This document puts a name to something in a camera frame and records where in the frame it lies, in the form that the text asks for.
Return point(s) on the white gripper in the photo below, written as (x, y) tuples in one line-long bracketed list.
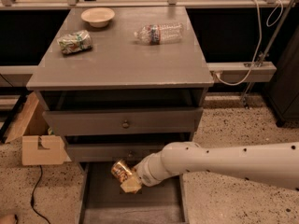
[(146, 171)]

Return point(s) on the orange soda can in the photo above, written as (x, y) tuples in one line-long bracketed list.
[(121, 171)]

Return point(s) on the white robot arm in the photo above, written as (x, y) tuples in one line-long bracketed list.
[(276, 164)]

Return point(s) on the grey open bottom drawer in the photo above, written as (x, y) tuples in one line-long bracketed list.
[(102, 200)]

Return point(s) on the grey middle drawer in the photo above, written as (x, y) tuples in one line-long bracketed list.
[(112, 151)]

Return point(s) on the grey top drawer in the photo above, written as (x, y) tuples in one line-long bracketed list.
[(106, 122)]

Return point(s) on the grey drawer cabinet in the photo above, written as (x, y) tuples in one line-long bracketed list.
[(121, 73)]

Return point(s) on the cardboard box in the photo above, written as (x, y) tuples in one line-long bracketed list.
[(38, 147)]

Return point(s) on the clear plastic water bottle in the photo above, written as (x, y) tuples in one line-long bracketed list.
[(157, 34)]

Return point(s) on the crumpled green chip bag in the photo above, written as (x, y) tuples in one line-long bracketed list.
[(75, 42)]

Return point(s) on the white paper bowl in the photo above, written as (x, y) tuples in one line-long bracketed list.
[(98, 17)]

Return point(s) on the dark cabinet at right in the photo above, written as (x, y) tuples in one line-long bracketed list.
[(283, 90)]

